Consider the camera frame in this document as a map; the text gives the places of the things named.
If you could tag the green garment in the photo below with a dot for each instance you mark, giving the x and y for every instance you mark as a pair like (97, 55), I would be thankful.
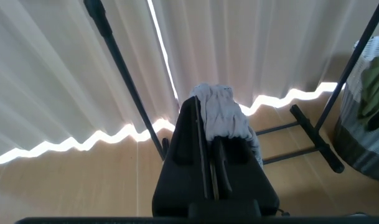
(376, 90)

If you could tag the black clothes rack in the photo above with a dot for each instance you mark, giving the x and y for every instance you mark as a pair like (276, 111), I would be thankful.
(316, 137)

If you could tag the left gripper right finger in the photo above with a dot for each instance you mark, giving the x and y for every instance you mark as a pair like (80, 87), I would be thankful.
(248, 189)

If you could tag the pale grey shorts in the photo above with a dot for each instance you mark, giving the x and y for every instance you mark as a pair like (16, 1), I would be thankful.
(221, 112)

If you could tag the white laundry basket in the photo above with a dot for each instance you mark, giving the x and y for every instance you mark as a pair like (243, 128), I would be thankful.
(351, 146)

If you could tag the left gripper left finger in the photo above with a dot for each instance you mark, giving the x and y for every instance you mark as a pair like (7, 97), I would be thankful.
(176, 186)

